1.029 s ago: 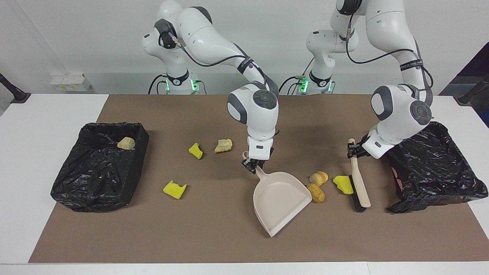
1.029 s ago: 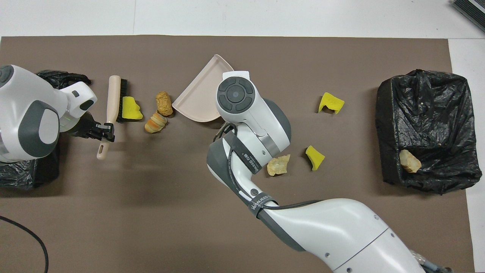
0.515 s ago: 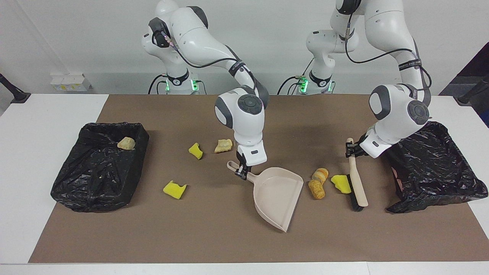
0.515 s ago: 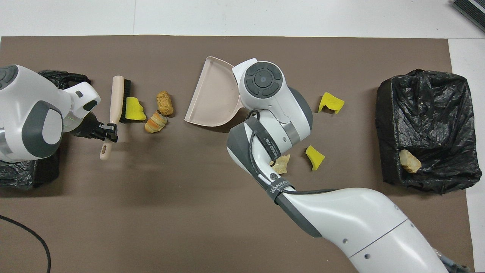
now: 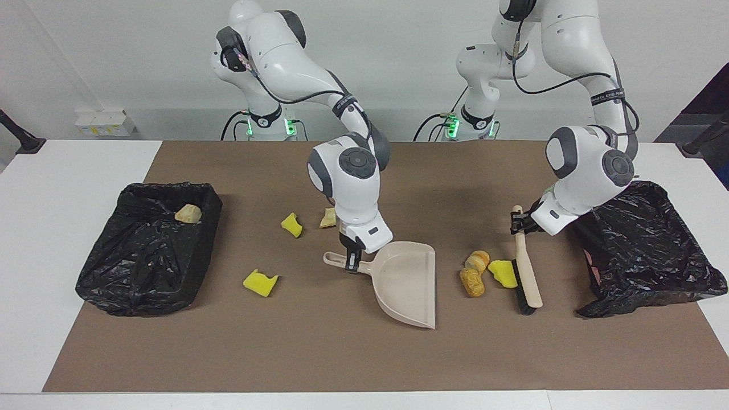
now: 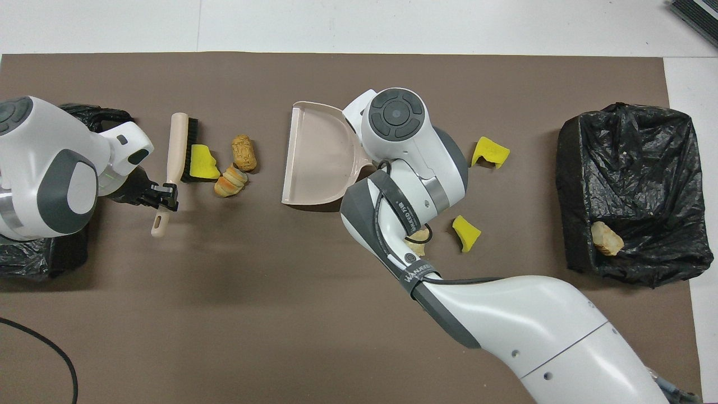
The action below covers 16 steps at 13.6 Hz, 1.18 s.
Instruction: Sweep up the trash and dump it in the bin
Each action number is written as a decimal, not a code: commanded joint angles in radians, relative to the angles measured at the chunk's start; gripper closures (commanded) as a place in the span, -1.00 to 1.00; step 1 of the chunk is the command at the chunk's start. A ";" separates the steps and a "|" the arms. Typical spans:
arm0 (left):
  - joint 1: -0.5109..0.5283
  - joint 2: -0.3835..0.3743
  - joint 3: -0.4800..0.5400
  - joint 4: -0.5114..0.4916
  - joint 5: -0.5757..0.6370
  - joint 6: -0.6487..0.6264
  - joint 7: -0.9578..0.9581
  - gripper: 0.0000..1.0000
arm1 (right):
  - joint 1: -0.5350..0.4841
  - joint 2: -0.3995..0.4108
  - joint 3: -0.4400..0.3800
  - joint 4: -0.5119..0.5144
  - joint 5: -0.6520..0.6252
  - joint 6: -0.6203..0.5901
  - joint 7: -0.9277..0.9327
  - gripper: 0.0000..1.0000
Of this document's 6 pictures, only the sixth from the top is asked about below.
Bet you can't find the beige plastic dustpan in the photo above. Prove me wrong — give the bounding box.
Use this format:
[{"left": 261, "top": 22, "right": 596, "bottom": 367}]
[{"left": 280, "top": 101, "right": 374, "bottom": 206}]

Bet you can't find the brown oval bread loaf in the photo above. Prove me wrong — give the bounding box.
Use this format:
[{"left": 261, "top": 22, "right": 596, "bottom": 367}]
[{"left": 232, "top": 134, "right": 258, "bottom": 172}]

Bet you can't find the striped orange bread roll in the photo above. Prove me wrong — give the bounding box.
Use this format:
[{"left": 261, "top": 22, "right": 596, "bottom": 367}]
[{"left": 214, "top": 164, "right": 248, "bottom": 198}]

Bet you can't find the blocky yellow sponge piece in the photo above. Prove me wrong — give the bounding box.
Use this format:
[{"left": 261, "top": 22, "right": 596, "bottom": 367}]
[{"left": 190, "top": 144, "right": 221, "bottom": 181}]

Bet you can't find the brown paper table mat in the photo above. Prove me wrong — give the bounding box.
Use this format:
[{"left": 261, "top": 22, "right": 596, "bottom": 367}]
[{"left": 0, "top": 52, "right": 705, "bottom": 404}]

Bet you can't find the pale tan foam chunk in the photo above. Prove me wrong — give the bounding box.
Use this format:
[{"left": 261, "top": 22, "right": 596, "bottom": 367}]
[
  {"left": 591, "top": 221, "right": 625, "bottom": 256},
  {"left": 405, "top": 224, "right": 432, "bottom": 258}
]

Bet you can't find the black ribbed panel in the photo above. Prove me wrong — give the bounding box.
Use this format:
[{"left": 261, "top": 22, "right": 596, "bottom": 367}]
[{"left": 666, "top": 0, "right": 718, "bottom": 44}]

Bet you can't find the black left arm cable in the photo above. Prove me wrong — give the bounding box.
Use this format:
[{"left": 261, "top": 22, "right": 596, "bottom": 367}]
[{"left": 0, "top": 317, "right": 79, "bottom": 404}]

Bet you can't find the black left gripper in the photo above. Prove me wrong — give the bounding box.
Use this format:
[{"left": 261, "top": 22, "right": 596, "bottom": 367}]
[{"left": 109, "top": 168, "right": 179, "bottom": 212}]

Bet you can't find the small yellow sponge wedge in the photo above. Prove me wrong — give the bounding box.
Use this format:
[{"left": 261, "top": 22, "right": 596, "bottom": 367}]
[{"left": 452, "top": 215, "right": 482, "bottom": 253}]

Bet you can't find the pink bin with black bag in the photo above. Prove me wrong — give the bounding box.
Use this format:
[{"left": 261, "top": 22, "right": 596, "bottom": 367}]
[{"left": 0, "top": 103, "right": 136, "bottom": 281}]

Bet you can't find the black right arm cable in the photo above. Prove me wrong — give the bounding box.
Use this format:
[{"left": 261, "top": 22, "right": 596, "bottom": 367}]
[{"left": 373, "top": 160, "right": 505, "bottom": 287}]

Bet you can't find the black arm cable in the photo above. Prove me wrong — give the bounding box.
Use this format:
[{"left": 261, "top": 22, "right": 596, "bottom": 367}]
[
  {"left": 0, "top": 317, "right": 79, "bottom": 404},
  {"left": 373, "top": 160, "right": 505, "bottom": 287}
]

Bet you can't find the beige brush with black bristles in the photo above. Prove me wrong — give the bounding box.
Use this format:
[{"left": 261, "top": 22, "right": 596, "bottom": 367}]
[{"left": 150, "top": 112, "right": 201, "bottom": 238}]

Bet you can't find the arched yellow sponge piece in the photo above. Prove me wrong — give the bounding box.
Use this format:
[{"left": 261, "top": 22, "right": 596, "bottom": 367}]
[{"left": 470, "top": 136, "right": 511, "bottom": 169}]

